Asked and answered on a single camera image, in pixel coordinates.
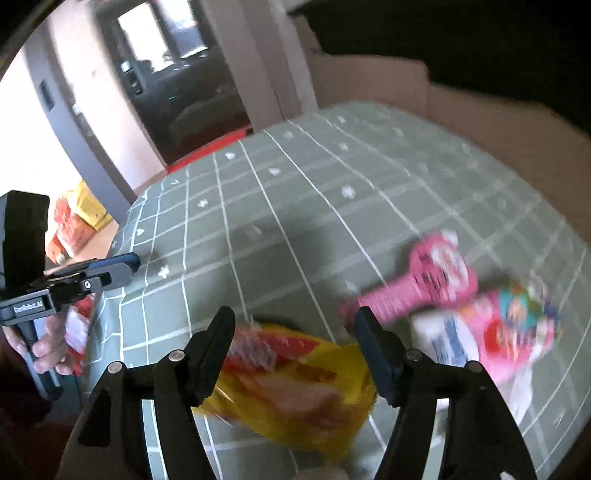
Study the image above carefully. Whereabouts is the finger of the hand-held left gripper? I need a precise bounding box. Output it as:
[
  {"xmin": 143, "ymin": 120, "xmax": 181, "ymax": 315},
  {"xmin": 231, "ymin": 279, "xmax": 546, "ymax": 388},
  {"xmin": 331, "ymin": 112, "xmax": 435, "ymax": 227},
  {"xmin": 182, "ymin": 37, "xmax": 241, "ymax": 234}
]
[
  {"xmin": 92, "ymin": 252, "xmax": 140, "ymax": 278},
  {"xmin": 48, "ymin": 271, "xmax": 113, "ymax": 299}
]

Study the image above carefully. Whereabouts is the red carton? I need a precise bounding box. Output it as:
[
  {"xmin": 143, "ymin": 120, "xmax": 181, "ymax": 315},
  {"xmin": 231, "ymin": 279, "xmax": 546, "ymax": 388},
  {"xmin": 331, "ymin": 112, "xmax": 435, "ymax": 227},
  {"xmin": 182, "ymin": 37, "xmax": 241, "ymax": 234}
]
[{"xmin": 45, "ymin": 198, "xmax": 93, "ymax": 263}]

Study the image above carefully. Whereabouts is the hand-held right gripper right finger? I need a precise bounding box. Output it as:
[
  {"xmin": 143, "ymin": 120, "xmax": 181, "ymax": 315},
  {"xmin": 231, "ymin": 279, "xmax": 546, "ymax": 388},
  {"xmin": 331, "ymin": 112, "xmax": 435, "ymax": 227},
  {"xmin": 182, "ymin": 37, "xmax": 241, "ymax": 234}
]
[{"xmin": 353, "ymin": 307, "xmax": 539, "ymax": 480}]

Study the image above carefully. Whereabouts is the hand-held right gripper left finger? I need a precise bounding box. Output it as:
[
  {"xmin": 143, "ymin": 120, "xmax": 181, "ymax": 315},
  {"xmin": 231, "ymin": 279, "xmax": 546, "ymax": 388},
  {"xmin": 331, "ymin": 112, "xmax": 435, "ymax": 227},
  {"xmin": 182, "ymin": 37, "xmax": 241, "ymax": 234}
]
[{"xmin": 55, "ymin": 305, "xmax": 237, "ymax": 480}]

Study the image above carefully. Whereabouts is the white blue packet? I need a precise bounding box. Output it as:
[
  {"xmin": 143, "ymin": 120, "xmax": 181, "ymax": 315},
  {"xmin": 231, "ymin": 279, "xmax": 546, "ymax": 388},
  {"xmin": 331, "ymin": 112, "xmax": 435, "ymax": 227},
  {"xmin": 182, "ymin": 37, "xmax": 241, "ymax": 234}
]
[{"xmin": 411, "ymin": 309, "xmax": 486, "ymax": 371}]

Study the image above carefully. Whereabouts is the dark sofa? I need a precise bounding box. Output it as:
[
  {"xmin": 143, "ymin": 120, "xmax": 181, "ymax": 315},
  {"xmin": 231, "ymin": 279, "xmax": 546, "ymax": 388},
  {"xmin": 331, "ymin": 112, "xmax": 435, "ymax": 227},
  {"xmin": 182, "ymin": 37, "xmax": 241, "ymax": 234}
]
[{"xmin": 165, "ymin": 85, "xmax": 253, "ymax": 158}]

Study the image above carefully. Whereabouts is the window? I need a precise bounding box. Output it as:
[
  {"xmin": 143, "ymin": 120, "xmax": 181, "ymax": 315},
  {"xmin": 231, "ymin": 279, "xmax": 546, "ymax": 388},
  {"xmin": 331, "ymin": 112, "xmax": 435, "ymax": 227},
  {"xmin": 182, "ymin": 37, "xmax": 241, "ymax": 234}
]
[{"xmin": 115, "ymin": 0, "xmax": 209, "ymax": 75}]

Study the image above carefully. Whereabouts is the green checked mat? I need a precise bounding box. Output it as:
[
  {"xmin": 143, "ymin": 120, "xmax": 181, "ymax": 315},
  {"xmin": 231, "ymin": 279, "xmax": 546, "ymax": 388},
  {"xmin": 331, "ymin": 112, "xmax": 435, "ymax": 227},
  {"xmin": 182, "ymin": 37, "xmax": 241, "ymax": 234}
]
[{"xmin": 85, "ymin": 100, "xmax": 591, "ymax": 480}]

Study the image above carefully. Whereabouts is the person's left forearm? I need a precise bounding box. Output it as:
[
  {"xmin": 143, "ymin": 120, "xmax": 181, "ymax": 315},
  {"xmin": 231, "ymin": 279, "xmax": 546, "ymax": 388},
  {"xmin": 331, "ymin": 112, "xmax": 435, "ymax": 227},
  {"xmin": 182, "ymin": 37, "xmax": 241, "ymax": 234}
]
[{"xmin": 0, "ymin": 342, "xmax": 63, "ymax": 480}]

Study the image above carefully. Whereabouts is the pink colourful snack packet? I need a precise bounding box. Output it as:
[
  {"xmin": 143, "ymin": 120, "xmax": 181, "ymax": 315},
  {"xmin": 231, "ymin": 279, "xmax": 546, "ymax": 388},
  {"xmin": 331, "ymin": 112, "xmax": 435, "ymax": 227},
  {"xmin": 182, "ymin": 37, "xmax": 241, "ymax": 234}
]
[{"xmin": 462, "ymin": 281, "xmax": 562, "ymax": 385}]

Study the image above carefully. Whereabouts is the yellow red snack packet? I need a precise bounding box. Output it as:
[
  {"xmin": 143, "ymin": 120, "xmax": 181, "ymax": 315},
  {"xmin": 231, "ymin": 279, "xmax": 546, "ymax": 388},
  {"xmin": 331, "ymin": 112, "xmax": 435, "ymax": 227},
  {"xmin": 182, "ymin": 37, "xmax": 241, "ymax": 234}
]
[{"xmin": 191, "ymin": 320, "xmax": 378, "ymax": 457}]

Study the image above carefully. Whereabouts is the person's left hand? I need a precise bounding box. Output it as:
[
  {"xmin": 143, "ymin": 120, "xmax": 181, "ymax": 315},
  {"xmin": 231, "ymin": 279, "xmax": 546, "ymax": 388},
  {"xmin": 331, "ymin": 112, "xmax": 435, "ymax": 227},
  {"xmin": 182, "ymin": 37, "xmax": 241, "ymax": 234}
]
[{"xmin": 4, "ymin": 313, "xmax": 77, "ymax": 377}]

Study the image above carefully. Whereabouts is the yellow carton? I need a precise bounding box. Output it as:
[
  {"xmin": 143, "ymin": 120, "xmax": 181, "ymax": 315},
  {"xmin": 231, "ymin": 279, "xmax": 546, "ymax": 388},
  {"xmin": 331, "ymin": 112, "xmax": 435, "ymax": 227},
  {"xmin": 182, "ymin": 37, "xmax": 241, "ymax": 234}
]
[{"xmin": 75, "ymin": 180, "xmax": 114, "ymax": 232}]

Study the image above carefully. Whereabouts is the brown cardboard box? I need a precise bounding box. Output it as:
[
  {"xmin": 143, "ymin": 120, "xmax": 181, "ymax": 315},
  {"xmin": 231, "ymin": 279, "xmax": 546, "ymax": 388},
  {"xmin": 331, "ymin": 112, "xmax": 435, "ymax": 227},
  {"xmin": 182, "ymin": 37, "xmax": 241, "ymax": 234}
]
[{"xmin": 295, "ymin": 14, "xmax": 591, "ymax": 195}]

